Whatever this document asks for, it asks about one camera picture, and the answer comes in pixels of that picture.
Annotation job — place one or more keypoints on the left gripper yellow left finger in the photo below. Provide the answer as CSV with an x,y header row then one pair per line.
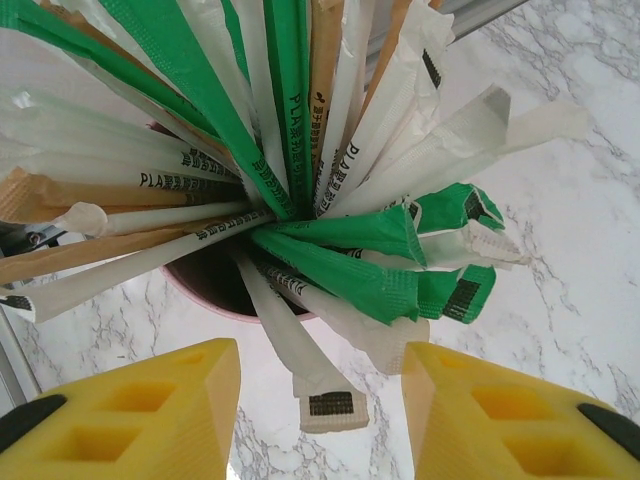
x,y
190,400

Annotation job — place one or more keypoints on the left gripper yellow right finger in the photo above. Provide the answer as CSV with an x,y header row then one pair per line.
x,y
450,400

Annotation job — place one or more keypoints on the pink straw holder cup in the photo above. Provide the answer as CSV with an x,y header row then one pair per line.
x,y
205,280

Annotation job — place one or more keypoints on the brown wrapped straw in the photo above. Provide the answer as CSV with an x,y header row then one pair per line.
x,y
75,252
75,192
322,75
390,50

